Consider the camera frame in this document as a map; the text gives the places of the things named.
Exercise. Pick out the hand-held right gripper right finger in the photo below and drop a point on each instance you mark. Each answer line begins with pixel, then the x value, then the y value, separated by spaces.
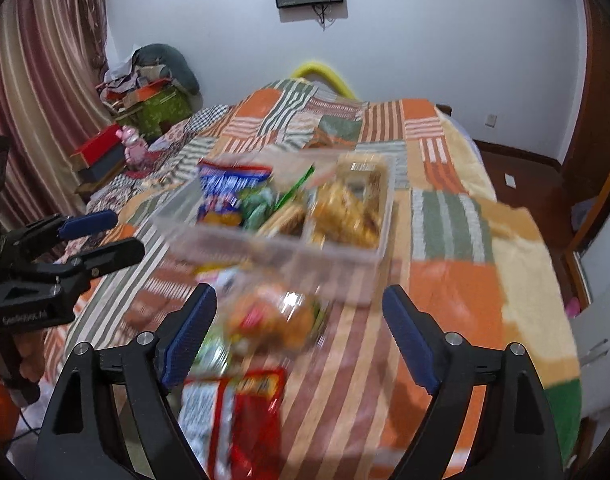
pixel 410 335

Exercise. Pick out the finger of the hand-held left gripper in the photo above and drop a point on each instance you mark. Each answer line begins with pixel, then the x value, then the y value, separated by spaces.
pixel 87 225
pixel 105 255

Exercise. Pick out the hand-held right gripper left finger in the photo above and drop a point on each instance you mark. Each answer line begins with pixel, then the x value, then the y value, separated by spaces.
pixel 190 335

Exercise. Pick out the clear bag of orange snacks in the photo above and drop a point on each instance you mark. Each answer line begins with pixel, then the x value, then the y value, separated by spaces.
pixel 275 320

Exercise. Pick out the clear plastic container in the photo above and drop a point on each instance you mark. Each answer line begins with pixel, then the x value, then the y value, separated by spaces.
pixel 285 260

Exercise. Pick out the clear bag of fried snacks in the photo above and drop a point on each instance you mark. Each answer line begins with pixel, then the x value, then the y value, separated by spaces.
pixel 342 217

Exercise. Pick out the blue snack packet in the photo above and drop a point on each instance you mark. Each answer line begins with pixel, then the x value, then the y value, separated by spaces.
pixel 225 190

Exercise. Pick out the green candy packet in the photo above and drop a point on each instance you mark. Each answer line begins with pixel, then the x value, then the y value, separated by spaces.
pixel 257 207

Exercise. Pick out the clear bag of brown snacks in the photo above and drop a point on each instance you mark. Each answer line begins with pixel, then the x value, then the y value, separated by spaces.
pixel 282 220

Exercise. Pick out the person's left hand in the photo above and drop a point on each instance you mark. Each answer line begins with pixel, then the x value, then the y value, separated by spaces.
pixel 30 360

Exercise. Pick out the green jelly cup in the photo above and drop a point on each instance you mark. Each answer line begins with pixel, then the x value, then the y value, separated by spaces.
pixel 212 355

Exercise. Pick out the dark grey box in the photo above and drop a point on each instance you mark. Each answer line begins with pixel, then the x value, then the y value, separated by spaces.
pixel 105 167

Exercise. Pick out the orange green striped blanket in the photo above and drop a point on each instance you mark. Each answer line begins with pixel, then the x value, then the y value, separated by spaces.
pixel 450 270

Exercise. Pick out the red box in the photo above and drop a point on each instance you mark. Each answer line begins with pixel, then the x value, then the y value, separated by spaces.
pixel 95 145

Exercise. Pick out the pink rabbit toy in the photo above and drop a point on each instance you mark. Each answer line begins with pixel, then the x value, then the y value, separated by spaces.
pixel 133 147

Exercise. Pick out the red snack packet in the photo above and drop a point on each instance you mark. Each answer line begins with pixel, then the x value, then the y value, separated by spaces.
pixel 235 425

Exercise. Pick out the patchwork quilt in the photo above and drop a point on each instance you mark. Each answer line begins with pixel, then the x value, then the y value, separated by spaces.
pixel 185 130

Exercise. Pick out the pile of clothes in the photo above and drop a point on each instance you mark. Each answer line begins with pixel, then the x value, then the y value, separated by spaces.
pixel 130 80

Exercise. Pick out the striped brown curtain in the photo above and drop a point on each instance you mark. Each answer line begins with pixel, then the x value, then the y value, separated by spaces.
pixel 30 85

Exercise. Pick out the grey pillow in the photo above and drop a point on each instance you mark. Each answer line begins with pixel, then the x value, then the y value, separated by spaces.
pixel 177 65

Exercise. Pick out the small white floor plate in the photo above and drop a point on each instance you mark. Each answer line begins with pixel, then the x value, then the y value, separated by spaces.
pixel 511 180

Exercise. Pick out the white heart-print sliding door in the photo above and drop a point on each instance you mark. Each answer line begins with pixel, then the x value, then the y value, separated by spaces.
pixel 602 320

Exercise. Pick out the yellow curved tube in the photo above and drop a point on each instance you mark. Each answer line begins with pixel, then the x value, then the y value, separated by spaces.
pixel 325 70

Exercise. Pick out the wooden wardrobe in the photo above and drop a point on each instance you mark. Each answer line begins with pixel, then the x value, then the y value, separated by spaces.
pixel 600 110

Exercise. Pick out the white wall socket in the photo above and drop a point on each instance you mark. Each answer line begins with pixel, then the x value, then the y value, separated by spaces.
pixel 492 120

